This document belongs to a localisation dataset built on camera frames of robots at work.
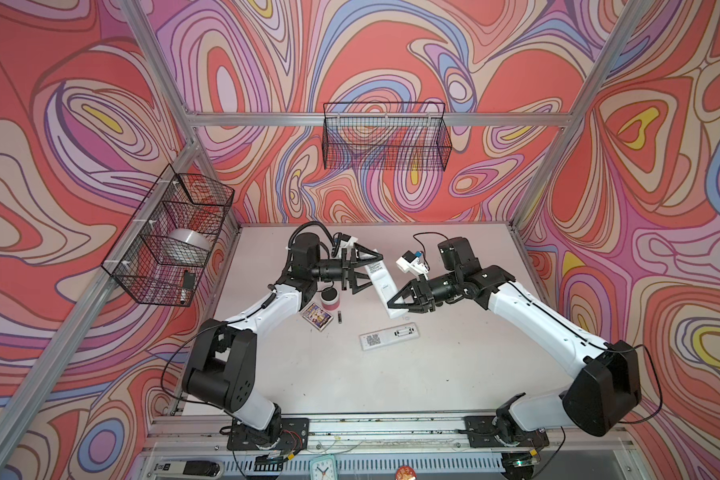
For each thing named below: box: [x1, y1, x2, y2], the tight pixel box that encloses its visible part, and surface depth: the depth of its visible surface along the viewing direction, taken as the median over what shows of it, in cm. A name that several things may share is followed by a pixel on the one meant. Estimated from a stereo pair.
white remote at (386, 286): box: [365, 259, 409, 319], surface depth 71 cm
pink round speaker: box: [320, 286, 340, 311], surface depth 95 cm
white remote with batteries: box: [359, 322, 420, 351], surface depth 90 cm
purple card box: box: [300, 302, 334, 332], surface depth 95 cm
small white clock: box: [309, 455, 338, 480], surface depth 69 cm
